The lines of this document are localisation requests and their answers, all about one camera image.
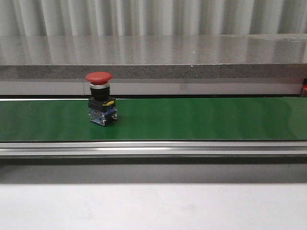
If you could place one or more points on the red mushroom push button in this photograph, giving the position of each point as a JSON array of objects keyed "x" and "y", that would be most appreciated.
[{"x": 102, "y": 106}]

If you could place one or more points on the green conveyor belt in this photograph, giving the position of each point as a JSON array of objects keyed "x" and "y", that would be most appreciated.
[{"x": 164, "y": 130}]

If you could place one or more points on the grey speckled stone counter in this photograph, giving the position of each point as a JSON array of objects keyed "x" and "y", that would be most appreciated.
[{"x": 154, "y": 65}]

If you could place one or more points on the red plastic tray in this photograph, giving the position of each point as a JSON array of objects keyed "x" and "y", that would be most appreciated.
[{"x": 304, "y": 89}]

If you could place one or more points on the white corrugated curtain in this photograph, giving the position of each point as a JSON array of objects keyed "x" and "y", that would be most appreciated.
[{"x": 152, "y": 17}]

